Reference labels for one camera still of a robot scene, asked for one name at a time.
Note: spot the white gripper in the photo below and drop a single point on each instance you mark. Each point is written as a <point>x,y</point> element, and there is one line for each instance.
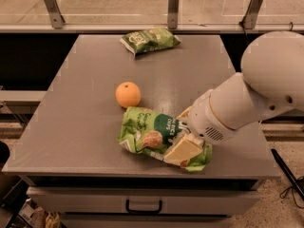
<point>205,118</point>

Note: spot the green rice chip bag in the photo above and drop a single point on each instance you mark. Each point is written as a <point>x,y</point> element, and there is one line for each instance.
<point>148,132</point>

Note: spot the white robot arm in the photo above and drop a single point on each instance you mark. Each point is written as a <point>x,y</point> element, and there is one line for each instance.
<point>270,83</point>

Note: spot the green jalapeno chip bag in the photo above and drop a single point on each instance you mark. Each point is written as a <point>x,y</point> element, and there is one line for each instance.
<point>149,40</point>

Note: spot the orange fruit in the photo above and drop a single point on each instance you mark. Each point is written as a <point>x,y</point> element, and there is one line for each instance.
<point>128,94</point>

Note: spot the grey cabinet drawer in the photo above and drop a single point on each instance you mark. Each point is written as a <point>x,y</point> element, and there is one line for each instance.
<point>174,201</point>

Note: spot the glass barrier panel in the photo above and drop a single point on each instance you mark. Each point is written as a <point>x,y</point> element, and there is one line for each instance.
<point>203,12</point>

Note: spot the black drawer handle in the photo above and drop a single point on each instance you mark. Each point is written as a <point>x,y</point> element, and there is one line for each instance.
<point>143,208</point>

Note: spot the right metal bracket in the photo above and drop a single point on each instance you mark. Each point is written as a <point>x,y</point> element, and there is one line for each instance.
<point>250,18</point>

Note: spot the metal bracket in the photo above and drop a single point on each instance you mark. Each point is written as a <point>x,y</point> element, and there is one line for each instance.
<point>55,16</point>
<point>173,14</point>
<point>250,18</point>

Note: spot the middle metal bracket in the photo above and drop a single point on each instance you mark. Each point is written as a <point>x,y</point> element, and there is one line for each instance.
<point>173,14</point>

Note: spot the left metal bracket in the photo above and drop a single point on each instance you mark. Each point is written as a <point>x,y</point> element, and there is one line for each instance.
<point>55,16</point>

